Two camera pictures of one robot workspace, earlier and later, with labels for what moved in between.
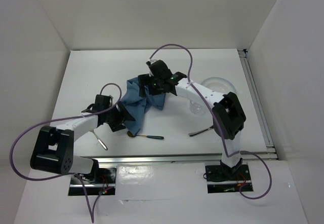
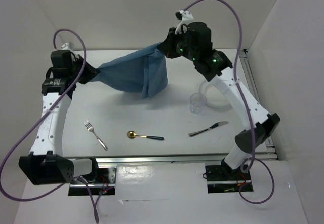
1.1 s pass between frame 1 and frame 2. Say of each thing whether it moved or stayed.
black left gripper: moved
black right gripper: moved
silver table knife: stayed
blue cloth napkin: moved
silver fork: stayed
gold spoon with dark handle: stayed
